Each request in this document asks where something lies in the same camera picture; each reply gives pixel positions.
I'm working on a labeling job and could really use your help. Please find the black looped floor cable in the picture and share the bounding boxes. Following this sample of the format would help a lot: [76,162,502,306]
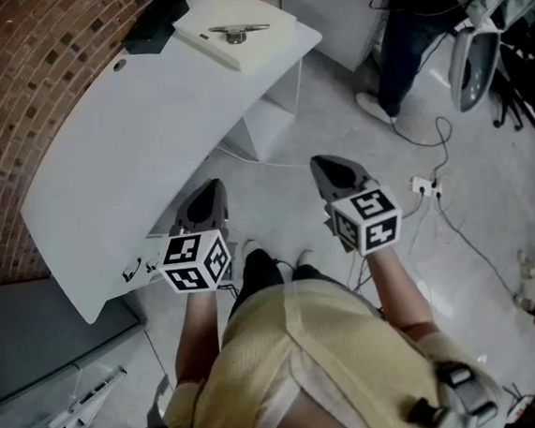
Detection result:
[393,113,459,185]

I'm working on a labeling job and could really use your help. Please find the white floor cable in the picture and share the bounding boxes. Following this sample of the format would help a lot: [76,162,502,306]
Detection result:
[215,136,312,177]

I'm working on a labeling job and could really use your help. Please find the person's left forearm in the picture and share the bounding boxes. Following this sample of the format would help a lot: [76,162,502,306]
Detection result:
[167,288,227,386]

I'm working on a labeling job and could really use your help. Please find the long thin floor cable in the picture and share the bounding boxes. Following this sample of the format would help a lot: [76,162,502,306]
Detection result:
[432,184,522,308]

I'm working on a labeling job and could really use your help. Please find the metal clip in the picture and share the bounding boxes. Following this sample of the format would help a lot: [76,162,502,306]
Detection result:
[209,19,273,48]

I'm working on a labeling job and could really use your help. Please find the white flat box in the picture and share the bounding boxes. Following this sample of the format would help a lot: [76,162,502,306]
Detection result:
[171,0,303,80]

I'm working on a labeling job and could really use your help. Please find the person's yellow top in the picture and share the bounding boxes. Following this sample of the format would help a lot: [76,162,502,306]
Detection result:
[151,262,502,428]

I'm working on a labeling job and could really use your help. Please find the white cabinet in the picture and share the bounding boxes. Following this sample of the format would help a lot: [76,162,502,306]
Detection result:
[280,0,417,80]

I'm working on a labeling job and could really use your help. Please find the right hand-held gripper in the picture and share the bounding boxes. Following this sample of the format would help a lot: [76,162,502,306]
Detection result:
[308,147,408,260]

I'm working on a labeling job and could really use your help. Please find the grey cabinet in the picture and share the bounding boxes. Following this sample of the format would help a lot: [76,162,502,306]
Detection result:
[0,269,150,410]

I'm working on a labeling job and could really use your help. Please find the black box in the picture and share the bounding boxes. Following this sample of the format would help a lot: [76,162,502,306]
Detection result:
[116,0,194,60]

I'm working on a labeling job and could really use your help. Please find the white power strip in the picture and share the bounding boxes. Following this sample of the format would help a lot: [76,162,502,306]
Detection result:
[409,172,445,199]

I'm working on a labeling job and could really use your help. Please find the white wire rack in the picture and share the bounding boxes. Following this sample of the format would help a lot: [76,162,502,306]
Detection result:
[0,362,135,428]

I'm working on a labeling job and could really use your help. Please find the white curved desk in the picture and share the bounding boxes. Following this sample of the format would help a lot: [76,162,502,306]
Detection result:
[0,0,349,332]

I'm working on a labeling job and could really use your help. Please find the person's white shoe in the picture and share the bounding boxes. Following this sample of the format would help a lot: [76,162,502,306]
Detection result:
[292,248,317,269]
[239,237,264,259]

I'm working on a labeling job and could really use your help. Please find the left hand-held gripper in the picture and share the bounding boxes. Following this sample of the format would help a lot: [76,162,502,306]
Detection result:
[150,177,238,298]

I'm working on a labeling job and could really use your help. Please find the grey office chair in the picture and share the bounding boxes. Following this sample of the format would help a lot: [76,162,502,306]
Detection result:
[440,0,535,138]

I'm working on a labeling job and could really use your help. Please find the person's right forearm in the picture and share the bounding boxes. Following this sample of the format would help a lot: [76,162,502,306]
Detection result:
[363,242,443,340]

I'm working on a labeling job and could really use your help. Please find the person's black trousers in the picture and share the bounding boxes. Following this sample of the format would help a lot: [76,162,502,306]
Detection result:
[223,242,327,317]

